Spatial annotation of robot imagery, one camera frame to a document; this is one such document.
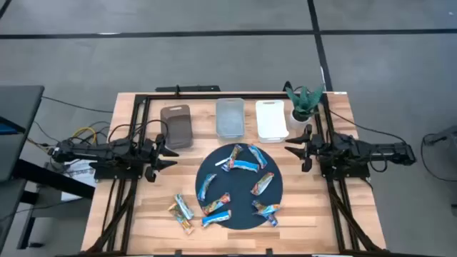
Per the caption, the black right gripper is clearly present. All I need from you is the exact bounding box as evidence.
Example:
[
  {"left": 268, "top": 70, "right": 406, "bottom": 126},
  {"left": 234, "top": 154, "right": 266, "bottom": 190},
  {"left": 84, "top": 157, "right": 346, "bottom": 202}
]
[{"left": 284, "top": 124, "right": 324, "bottom": 173}]

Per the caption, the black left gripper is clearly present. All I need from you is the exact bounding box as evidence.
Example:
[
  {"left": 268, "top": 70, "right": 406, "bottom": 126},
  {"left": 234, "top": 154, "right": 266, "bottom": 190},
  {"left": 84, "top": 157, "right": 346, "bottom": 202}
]
[{"left": 138, "top": 133, "right": 180, "bottom": 183}]

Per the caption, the multicoloured wrapper granola bar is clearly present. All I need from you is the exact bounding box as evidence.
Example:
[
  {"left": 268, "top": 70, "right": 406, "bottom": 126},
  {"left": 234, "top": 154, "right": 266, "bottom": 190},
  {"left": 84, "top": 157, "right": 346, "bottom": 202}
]
[
  {"left": 228, "top": 143, "right": 244, "bottom": 164},
  {"left": 250, "top": 171, "right": 276, "bottom": 197}
]

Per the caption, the green orange wrapper granola bar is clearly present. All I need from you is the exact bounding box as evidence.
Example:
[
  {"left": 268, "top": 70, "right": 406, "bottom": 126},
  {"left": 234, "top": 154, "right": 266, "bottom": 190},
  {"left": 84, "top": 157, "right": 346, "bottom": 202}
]
[{"left": 201, "top": 192, "right": 232, "bottom": 216}]

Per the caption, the silver blue wrapper granola bar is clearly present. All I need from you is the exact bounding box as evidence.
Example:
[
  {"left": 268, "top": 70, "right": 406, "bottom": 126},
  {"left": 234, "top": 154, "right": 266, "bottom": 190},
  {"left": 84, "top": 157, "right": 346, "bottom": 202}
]
[{"left": 174, "top": 193, "right": 196, "bottom": 221}]

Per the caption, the white plant pot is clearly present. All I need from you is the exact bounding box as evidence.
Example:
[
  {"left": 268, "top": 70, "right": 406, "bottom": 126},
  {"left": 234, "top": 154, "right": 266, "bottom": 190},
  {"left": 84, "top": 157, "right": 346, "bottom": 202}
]
[{"left": 288, "top": 109, "right": 315, "bottom": 131}]

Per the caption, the smoky brown plastic bin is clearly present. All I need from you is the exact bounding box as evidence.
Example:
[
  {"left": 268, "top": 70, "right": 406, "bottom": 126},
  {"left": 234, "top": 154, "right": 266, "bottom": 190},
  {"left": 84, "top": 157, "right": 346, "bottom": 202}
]
[{"left": 159, "top": 104, "right": 194, "bottom": 150}]

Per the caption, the white plastic bin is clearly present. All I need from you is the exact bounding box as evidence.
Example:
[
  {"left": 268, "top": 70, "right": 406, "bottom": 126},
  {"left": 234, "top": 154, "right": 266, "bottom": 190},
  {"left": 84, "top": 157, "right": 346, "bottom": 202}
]
[{"left": 254, "top": 99, "right": 290, "bottom": 143}]

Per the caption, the green succulent plant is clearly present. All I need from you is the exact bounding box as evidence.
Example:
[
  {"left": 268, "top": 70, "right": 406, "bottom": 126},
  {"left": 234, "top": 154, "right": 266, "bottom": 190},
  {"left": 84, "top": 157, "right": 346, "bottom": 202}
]
[{"left": 284, "top": 84, "right": 325, "bottom": 122}]

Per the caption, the dark blue round woven mat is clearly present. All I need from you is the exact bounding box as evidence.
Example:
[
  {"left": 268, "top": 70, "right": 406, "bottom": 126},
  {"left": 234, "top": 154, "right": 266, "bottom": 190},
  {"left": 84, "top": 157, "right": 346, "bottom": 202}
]
[{"left": 194, "top": 142, "right": 284, "bottom": 231}]

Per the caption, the clear frosted plastic bin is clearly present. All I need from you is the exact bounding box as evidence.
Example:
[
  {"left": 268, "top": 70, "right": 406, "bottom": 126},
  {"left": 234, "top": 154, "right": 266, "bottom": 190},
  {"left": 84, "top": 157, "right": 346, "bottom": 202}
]
[{"left": 215, "top": 97, "right": 246, "bottom": 139}]

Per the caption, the white printed paper sheet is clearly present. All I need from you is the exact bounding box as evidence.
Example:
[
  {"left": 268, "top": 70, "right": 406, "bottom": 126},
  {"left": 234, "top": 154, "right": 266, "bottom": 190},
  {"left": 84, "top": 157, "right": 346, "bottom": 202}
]
[{"left": 59, "top": 158, "right": 98, "bottom": 201}]

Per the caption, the grey floor stand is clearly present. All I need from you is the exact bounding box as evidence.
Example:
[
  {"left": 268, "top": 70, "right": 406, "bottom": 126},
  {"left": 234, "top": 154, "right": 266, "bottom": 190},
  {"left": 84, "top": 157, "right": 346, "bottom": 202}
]
[{"left": 423, "top": 124, "right": 457, "bottom": 148}]

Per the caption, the grey desk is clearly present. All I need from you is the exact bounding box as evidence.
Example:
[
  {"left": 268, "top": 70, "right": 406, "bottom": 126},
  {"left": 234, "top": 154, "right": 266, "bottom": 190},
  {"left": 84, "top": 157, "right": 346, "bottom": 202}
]
[{"left": 0, "top": 84, "right": 46, "bottom": 183}]

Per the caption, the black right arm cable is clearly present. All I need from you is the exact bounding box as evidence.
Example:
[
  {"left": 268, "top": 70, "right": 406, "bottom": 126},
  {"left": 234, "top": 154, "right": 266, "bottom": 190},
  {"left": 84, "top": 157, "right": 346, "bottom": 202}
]
[{"left": 327, "top": 108, "right": 398, "bottom": 144}]

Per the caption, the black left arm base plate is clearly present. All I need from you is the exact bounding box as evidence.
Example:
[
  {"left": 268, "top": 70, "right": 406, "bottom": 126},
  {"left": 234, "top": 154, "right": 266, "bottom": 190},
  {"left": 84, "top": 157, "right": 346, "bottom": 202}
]
[{"left": 93, "top": 161, "right": 144, "bottom": 181}]

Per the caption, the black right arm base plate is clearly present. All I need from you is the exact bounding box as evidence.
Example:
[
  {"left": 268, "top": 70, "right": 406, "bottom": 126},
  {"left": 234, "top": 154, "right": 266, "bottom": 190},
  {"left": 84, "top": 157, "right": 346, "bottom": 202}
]
[{"left": 319, "top": 161, "right": 371, "bottom": 180}]

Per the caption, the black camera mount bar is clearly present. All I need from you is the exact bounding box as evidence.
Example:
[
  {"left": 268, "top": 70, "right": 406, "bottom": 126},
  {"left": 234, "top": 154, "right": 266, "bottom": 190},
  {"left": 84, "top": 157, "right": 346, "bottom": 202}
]
[{"left": 154, "top": 84, "right": 221, "bottom": 94}]

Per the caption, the yellow cable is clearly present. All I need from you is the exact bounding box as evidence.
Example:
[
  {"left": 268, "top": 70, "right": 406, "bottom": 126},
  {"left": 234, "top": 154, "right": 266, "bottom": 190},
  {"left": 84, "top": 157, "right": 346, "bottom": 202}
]
[{"left": 72, "top": 126, "right": 98, "bottom": 144}]

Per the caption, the black aluminium table frame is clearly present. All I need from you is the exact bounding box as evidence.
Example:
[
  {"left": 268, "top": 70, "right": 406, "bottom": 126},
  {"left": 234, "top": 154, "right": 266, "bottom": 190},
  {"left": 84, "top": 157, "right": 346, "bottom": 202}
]
[{"left": 84, "top": 91, "right": 385, "bottom": 256}]

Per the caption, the thin black floor cable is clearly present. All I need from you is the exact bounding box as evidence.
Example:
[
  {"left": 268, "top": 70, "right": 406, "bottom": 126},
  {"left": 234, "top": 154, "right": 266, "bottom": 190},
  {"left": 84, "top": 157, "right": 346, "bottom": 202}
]
[{"left": 41, "top": 95, "right": 114, "bottom": 114}]

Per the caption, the black looped floor cable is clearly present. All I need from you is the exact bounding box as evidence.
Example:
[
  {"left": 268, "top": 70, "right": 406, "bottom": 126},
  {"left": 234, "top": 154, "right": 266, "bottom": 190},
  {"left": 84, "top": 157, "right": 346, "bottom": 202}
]
[{"left": 420, "top": 133, "right": 457, "bottom": 183}]

